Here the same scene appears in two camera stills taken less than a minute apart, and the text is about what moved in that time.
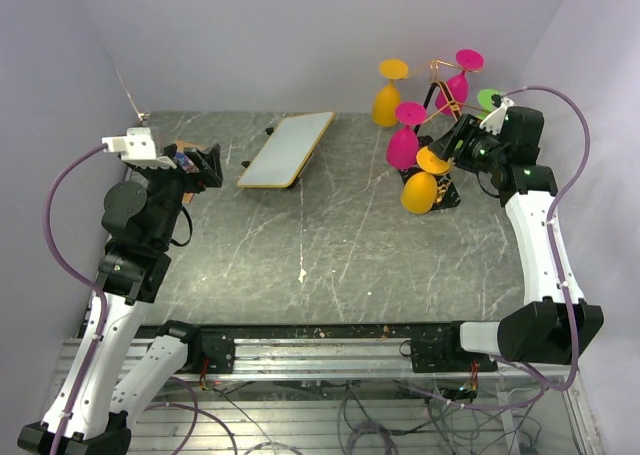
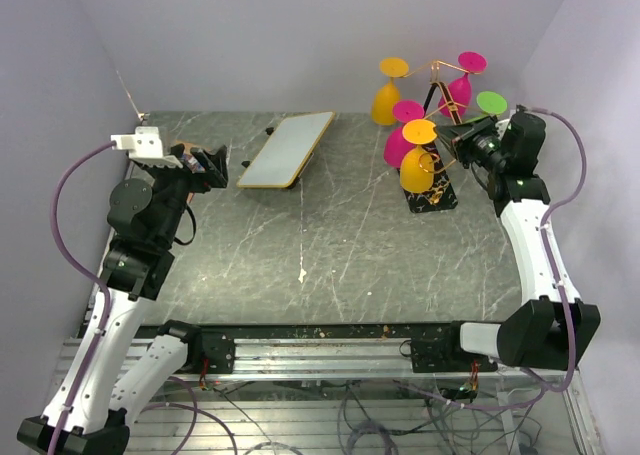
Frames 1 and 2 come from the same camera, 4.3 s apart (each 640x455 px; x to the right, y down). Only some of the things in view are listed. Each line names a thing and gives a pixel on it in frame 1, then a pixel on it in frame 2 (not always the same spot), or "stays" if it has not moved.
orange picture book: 185,162 stays
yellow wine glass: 419,189 to 417,163
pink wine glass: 403,145 stays
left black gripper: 206,162 stays
